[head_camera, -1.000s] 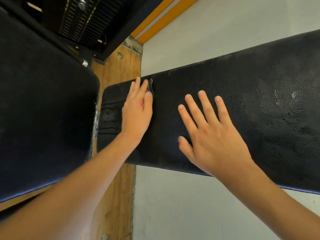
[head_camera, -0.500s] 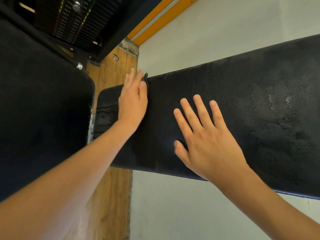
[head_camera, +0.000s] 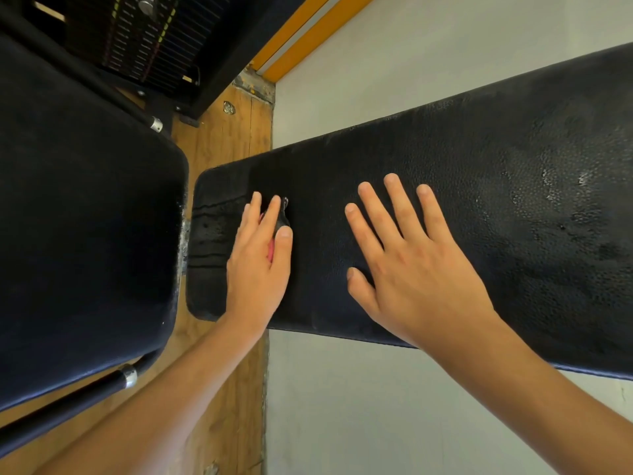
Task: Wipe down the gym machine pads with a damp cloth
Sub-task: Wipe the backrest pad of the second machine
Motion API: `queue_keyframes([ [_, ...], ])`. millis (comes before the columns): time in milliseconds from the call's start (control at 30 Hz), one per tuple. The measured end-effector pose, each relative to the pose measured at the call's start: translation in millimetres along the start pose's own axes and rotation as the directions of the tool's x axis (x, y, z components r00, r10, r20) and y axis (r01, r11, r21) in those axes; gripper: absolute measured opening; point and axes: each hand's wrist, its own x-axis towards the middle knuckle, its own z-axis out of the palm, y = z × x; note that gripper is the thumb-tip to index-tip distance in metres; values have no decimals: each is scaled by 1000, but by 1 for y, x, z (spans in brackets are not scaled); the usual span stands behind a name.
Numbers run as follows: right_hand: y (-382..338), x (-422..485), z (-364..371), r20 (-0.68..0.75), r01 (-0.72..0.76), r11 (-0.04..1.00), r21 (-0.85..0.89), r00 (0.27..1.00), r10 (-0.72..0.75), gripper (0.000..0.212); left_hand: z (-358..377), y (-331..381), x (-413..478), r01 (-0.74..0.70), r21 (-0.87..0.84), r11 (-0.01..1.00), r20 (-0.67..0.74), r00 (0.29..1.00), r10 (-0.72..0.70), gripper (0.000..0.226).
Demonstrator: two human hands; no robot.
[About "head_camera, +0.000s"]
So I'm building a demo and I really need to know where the person's left hand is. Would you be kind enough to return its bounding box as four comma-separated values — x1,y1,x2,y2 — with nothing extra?
226,191,295,337

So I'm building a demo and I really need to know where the person's right hand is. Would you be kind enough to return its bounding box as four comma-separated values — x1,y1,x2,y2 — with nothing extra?
344,173,496,352

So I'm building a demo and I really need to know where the person's left forearm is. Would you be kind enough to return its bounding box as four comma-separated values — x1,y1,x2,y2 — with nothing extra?
34,313,268,475

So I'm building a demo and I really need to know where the person's right forearm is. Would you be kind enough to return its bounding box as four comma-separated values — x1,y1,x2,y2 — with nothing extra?
440,313,633,475

